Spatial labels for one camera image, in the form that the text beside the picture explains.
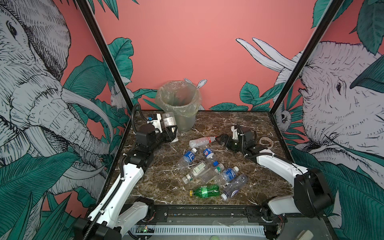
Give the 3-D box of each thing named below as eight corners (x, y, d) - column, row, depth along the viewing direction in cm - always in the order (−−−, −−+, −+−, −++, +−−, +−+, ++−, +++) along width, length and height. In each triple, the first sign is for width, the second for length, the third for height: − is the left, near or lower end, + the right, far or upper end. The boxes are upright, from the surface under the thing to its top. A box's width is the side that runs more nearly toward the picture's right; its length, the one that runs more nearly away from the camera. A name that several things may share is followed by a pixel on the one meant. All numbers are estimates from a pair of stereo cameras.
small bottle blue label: (209, 162, 93) (209, 160, 90) (202, 152, 97) (202, 150, 94) (215, 159, 94) (216, 156, 91) (209, 149, 99) (209, 146, 96)
